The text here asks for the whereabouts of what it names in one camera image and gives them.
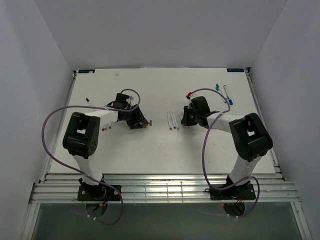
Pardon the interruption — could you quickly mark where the blue capped whiteboard marker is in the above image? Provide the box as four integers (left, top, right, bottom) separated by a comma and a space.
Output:
223, 85, 233, 106

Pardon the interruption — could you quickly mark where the light blue white marker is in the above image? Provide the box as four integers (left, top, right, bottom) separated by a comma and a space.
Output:
169, 111, 176, 129

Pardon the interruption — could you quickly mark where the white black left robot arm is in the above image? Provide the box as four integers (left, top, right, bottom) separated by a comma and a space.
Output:
62, 92, 149, 200

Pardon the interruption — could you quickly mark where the aluminium frame rail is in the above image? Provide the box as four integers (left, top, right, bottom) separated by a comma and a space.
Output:
29, 173, 300, 204

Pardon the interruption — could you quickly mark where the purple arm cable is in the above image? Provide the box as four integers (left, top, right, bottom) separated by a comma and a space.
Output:
186, 87, 262, 219
42, 88, 141, 226

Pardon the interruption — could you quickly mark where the dark green capped marker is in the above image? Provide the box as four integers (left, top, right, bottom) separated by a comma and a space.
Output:
215, 86, 228, 104

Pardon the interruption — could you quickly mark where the mint capped white marker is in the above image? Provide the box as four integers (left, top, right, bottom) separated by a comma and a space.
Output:
172, 112, 180, 130

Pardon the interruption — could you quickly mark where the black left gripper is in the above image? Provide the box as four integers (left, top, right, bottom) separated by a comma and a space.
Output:
123, 104, 148, 130

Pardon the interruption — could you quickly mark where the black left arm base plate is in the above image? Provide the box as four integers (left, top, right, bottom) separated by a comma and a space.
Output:
77, 185, 120, 202

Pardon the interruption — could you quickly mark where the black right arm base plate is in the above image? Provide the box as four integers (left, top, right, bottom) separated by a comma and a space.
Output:
204, 183, 256, 201

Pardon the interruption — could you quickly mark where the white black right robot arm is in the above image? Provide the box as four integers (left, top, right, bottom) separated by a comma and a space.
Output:
181, 95, 273, 199

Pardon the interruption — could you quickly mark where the black capped white marker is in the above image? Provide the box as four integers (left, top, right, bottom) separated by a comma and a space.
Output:
85, 98, 96, 111

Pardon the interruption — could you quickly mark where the grey white marker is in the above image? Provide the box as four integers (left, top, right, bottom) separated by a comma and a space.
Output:
166, 112, 173, 130

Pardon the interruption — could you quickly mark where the right aluminium side rail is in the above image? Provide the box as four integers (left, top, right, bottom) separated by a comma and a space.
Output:
244, 67, 284, 179

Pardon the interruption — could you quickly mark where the blue label sticker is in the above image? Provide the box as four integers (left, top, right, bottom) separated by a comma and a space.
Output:
226, 68, 245, 73
77, 69, 96, 74

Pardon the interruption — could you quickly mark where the blue label sticker right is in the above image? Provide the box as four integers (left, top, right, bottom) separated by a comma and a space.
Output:
226, 68, 245, 73

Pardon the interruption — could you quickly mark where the teal capped white marker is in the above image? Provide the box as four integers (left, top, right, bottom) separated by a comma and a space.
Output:
215, 84, 223, 94

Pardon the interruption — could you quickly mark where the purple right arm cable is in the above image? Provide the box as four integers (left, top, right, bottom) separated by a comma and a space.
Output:
186, 87, 262, 219

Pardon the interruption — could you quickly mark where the blue label sticker left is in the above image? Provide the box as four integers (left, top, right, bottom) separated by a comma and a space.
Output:
77, 69, 96, 74

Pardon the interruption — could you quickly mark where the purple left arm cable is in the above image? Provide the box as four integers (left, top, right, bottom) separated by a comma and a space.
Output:
42, 88, 141, 226

